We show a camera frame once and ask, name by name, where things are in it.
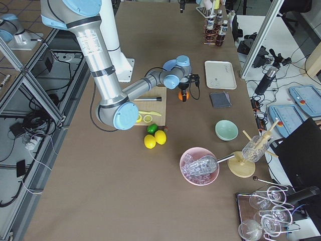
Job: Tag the lemon half slice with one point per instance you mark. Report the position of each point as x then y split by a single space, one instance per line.
147 118
139 118

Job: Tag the blue teach pendant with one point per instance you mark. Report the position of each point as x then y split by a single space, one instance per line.
307 97
289 118

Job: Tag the lower blue teach pendant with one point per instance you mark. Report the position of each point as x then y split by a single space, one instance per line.
289 118

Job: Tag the green lime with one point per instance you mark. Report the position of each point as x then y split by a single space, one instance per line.
151 129

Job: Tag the mint green bowl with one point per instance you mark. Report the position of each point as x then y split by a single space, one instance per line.
226 130

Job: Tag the tea bottle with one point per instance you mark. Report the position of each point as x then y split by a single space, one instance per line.
222 33
219 17
209 30

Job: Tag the whole lemon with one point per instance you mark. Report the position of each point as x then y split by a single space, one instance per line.
160 137
149 141

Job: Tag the metal ice scoop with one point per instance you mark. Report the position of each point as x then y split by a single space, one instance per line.
205 165

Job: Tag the lower whole lemon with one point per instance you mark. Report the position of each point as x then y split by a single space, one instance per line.
149 141

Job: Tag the orange mandarin fruit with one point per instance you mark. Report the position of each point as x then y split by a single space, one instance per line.
183 96

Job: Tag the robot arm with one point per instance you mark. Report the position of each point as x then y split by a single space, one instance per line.
93 24

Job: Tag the copper wire bottle rack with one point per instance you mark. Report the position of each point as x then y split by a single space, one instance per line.
216 29

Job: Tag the pink ice bowl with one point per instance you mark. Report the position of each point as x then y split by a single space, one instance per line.
191 155

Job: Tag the grey folded cloth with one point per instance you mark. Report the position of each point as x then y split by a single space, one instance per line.
220 100

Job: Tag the upper blue teach pendant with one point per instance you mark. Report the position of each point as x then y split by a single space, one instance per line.
307 97

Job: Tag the back right tea bottle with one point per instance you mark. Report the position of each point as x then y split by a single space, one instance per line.
209 30

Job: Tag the steel muddler black tip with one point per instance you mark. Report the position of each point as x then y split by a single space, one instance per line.
158 98

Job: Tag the front tea bottle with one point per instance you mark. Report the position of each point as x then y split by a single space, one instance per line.
222 33

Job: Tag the cream rabbit tray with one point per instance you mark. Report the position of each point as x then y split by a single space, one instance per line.
220 75

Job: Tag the back left tea bottle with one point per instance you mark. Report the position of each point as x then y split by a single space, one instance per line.
219 17

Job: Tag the wine glass rack tray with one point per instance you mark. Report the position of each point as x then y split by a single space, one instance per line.
265 214

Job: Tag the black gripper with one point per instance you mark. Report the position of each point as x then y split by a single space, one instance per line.
181 5
183 87

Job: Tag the glass on wooden stand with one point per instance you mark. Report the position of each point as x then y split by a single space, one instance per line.
255 149

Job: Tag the bamboo cutting board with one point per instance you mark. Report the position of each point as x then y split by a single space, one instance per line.
158 106

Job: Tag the upper lemon half slice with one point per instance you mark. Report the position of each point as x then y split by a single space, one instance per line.
147 118

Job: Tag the upper whole lemon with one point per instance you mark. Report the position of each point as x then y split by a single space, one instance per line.
160 137

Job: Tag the black thermos bottle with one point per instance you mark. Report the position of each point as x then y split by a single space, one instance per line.
266 81

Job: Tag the blue round plate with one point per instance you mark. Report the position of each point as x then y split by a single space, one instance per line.
169 65

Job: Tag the lower lemon half slice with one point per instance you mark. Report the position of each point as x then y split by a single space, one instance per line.
139 118

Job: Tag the white wire cup rack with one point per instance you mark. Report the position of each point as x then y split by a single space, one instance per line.
207 7

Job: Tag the yellow plastic knife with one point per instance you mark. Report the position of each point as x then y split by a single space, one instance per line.
150 112

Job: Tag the wooden cup stand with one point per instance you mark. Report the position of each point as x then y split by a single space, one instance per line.
242 167

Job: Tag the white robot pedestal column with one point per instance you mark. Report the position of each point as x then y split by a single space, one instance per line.
123 65

